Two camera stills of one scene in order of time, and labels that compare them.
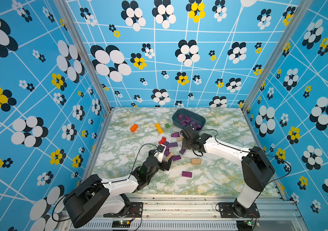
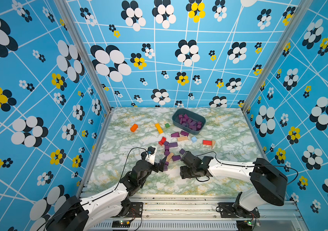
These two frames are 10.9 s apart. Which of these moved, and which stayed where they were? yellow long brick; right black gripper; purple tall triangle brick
Moved: right black gripper
Stayed: yellow long brick; purple tall triangle brick
